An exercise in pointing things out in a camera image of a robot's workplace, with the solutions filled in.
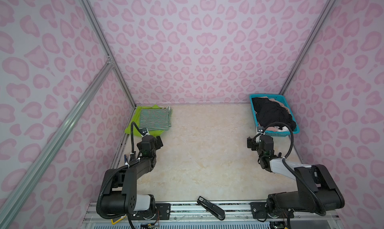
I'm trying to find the green white striped shirt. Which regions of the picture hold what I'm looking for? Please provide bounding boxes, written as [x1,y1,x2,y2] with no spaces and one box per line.
[139,107,173,131]

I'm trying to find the lime green shorts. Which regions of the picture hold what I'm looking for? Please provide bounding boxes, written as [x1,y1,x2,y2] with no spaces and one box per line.
[124,104,166,138]

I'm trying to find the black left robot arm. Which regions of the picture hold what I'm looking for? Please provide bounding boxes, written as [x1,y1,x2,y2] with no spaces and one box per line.
[96,135,163,219]

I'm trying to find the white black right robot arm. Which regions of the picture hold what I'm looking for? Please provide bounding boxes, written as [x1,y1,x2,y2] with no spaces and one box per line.
[247,134,345,220]

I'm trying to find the teal plastic laundry basket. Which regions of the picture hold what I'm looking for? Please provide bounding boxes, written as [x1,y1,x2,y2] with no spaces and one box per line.
[249,94,300,137]

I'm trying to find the pink garment in basket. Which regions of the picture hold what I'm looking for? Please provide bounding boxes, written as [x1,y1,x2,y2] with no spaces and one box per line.
[268,98,291,133]

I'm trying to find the black garment in basket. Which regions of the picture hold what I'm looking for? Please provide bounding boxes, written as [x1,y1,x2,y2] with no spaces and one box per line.
[251,97,297,131]

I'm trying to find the black stapler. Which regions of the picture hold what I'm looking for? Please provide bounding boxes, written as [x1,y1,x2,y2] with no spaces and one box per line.
[197,196,226,221]

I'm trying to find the yellow calculator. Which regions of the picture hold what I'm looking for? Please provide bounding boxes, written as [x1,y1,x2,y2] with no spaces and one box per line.
[111,215,127,225]

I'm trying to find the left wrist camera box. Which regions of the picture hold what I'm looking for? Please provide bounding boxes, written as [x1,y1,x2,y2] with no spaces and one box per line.
[140,128,150,136]

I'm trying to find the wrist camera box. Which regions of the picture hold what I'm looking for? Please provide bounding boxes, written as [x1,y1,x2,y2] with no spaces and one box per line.
[140,128,150,136]
[257,127,265,134]

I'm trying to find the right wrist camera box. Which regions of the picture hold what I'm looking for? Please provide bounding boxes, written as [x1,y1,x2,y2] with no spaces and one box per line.
[257,127,265,134]

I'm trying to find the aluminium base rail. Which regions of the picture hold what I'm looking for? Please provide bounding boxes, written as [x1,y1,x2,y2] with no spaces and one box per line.
[81,200,344,229]

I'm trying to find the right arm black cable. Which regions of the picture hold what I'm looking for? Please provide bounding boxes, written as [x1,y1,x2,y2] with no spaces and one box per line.
[253,121,327,217]

